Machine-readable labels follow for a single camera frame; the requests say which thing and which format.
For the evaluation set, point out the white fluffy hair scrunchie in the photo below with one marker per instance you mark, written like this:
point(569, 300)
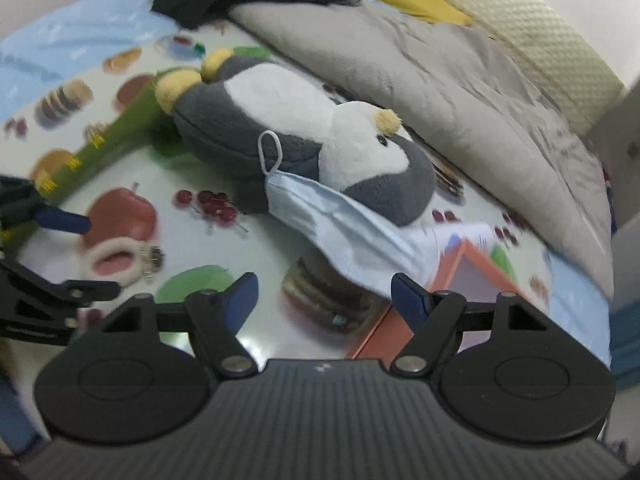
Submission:
point(100, 252)

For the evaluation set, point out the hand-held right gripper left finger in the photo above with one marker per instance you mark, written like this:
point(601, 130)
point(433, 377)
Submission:
point(242, 295)

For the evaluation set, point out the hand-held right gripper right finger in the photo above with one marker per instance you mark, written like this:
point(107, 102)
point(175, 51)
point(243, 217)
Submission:
point(407, 297)

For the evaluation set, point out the cream quilted pillow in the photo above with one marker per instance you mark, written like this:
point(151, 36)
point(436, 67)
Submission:
point(550, 35)

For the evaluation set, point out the grey duvet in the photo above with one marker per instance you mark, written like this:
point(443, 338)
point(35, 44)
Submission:
point(450, 100)

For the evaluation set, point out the fruit printed bed sheet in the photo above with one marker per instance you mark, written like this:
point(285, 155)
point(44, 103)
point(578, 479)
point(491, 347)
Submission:
point(270, 260)

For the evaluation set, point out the orange paper box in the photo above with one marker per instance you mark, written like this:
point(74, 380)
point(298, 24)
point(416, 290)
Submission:
point(380, 335)

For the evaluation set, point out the blue face mask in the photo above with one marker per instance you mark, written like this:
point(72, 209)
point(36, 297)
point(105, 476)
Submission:
point(340, 230)

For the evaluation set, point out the grey white penguin plush toy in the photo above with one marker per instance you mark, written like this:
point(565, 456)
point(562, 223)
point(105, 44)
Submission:
point(280, 100)

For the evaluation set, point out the green embroidered massage stick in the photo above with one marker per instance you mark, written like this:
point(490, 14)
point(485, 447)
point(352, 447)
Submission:
point(120, 130)

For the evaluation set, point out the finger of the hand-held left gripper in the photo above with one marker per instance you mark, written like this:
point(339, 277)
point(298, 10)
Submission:
point(50, 300)
point(65, 221)

